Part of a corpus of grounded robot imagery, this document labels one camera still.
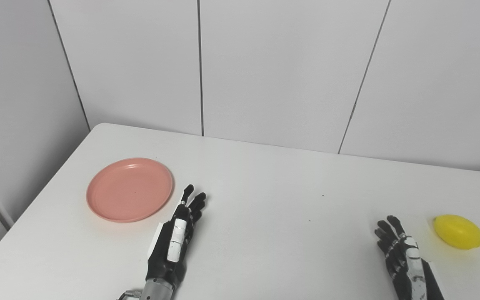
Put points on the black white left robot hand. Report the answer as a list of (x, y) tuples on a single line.
[(167, 262)]

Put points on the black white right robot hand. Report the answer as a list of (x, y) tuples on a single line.
[(411, 275)]

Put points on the pink round plate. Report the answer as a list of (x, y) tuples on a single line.
[(129, 189)]

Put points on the yellow plastic lemon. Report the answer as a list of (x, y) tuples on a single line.
[(458, 232)]

